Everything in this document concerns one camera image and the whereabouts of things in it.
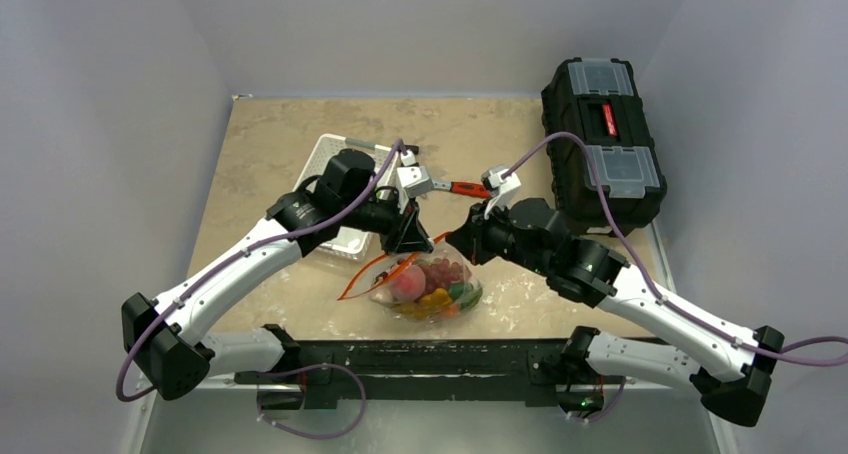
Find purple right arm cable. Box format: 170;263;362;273
503;131;848;424

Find green toy cucumber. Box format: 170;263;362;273
448;281;482;312

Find black toolbox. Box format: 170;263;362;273
541;57;667;235

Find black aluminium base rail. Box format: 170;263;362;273
136;336;654;413

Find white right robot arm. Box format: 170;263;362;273
445;198;784;427

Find red handled adjustable wrench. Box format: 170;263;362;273
432;180;490;199

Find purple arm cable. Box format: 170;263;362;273
115;138;407;440
503;131;848;424

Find pink toy peach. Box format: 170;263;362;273
389;265;426;302

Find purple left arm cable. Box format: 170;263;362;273
115;138;407;440

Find beige toy garlic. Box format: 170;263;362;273
369;288;395;305

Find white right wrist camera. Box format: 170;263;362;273
481;165;521;220

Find white plastic basket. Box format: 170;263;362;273
296;133;391;262

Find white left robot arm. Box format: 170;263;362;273
115;141;433;402

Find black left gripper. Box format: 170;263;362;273
339;188;433;256

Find purple toy grape bunch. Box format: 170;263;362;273
417;258;472;294

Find clear zip top bag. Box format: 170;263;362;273
338;233;483;322

